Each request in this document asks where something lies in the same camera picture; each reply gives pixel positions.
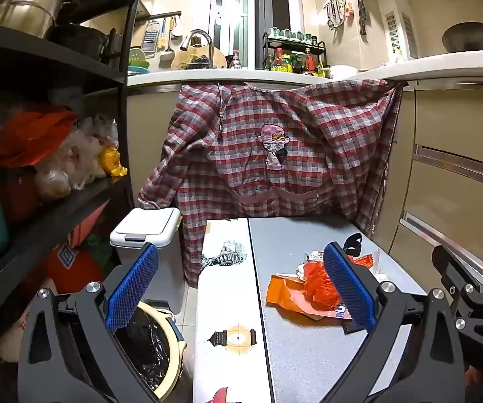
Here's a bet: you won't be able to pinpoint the orange plastic bag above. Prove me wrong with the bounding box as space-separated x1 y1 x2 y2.
303 261 342 309

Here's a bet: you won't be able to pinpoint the black binder clip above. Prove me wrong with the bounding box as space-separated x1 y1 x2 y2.
343 233 363 258

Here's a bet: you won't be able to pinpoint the orange pink snack package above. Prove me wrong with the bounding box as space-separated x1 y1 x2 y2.
266 274 352 321

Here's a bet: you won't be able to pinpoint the black trash bag liner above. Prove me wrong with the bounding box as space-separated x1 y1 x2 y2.
115 308 170 391

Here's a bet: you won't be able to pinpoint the white pedal trash bin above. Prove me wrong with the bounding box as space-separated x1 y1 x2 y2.
109 208 185 314

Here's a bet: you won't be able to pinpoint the round yellow trash basket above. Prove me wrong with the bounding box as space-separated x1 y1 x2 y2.
138 302 187 402

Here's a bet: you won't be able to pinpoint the kitchen faucet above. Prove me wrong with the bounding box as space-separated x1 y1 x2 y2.
180 28 215 68

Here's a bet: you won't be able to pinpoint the hanging kitchen utensils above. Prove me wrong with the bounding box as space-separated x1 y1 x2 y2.
322 0 368 37

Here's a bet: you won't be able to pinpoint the orange bag with blue logo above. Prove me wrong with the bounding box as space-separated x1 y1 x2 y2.
25 202 120 294

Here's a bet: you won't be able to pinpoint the black white patterned cloth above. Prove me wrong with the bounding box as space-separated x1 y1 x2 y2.
201 241 247 267

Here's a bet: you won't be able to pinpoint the white rice sack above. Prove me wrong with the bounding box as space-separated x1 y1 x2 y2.
0 284 35 363

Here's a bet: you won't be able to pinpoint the yellow plastic bag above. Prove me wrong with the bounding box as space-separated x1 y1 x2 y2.
98 146 128 177

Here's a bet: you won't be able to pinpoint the red plaid apron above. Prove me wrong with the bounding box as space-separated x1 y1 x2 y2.
138 79 403 286

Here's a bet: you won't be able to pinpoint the clear plastic bags bundle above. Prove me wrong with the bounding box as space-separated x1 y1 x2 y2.
35 115 120 199

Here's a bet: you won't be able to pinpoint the red bag on shelf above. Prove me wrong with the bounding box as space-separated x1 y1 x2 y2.
0 106 79 169

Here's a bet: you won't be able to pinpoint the black wok pan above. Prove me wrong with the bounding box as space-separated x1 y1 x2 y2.
442 22 483 53

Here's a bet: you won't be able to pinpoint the metal grater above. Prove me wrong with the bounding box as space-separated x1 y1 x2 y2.
141 20 161 58

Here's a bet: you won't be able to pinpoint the spice rack with bottles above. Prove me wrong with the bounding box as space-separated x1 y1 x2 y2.
261 27 331 78

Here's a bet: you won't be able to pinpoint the black metal shelf rack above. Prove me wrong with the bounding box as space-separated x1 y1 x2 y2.
0 0 146 328

